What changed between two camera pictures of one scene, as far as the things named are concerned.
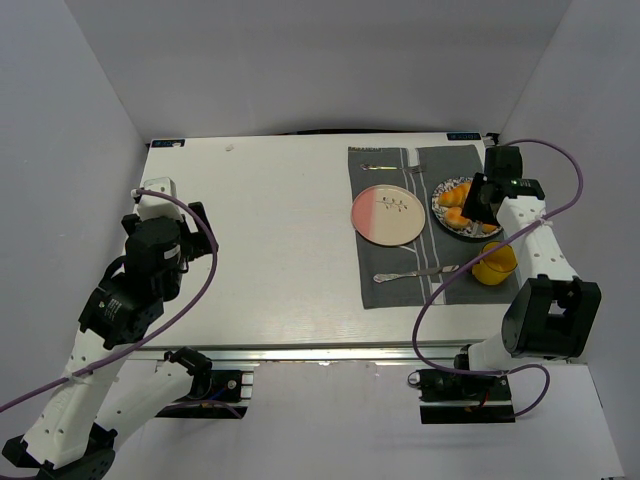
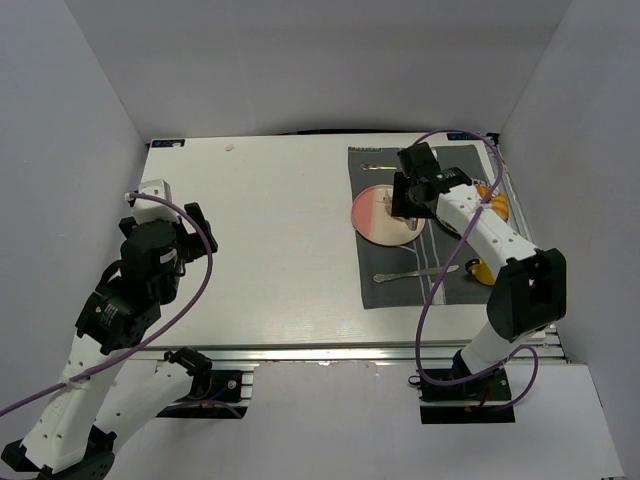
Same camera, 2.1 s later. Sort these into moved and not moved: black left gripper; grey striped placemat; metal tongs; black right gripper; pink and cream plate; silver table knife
Moved: metal tongs; black right gripper
Not moved: grey striped placemat; black left gripper; pink and cream plate; silver table knife
